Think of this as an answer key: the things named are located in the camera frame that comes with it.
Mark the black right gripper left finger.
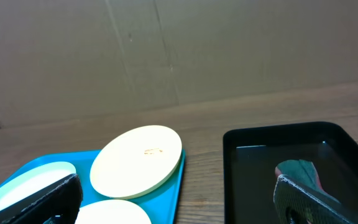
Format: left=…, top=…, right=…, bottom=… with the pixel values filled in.
left=0, top=174, right=83, bottom=224

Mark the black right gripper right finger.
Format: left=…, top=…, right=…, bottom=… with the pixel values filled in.
left=273, top=174, right=358, bottom=224

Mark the light blue plate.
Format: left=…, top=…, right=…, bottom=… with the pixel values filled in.
left=0, top=162, right=76, bottom=211

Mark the yellow plate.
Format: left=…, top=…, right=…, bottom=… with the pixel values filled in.
left=89, top=125, right=182, bottom=199
left=75, top=199, right=152, bottom=224

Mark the black tray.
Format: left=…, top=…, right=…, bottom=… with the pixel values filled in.
left=223, top=122, right=358, bottom=223

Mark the teal plastic tray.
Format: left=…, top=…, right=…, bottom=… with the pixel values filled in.
left=0, top=150, right=186, bottom=223

